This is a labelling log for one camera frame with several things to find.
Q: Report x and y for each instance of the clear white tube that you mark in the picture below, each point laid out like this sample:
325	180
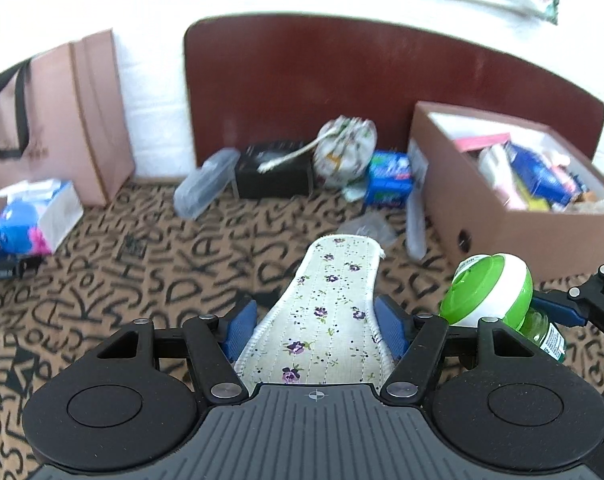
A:
414	230

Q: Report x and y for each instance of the floral fabric insole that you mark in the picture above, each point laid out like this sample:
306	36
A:
327	305

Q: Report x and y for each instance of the brown wooden board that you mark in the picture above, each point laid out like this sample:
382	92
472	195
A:
307	70

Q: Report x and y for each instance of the white toothbrush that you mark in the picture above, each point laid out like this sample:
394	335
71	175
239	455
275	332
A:
292	156

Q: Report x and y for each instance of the pink and white pack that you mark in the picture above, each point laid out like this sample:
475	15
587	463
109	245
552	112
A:
499	175

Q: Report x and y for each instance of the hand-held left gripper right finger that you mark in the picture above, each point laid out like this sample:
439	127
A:
393	327

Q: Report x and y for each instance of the crumpled clear plastic wrap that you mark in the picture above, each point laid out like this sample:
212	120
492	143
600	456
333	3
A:
372	227

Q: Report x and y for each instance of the blue and green pack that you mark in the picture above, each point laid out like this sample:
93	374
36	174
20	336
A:
389	180

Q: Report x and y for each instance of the pink flat box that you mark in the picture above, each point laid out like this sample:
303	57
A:
482	142

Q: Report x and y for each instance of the black box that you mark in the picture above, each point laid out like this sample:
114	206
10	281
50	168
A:
282	180

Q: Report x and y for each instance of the black flat device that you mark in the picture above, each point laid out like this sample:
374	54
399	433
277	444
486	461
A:
4	269

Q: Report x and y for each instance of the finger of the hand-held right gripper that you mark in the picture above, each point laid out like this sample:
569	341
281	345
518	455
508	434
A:
562	310

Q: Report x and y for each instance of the blue and pink tissue pack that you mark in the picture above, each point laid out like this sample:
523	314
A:
27	225

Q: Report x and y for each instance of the pink paper bag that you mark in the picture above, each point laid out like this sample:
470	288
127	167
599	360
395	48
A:
57	120

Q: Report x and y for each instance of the green and white bottle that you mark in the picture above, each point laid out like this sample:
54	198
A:
487	285

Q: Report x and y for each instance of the pink-brown cardboard box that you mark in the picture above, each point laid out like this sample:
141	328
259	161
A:
482	240

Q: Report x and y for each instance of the clear plastic container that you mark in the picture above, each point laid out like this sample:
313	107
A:
202	185

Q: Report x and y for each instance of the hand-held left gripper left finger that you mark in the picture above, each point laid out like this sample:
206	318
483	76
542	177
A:
239	327

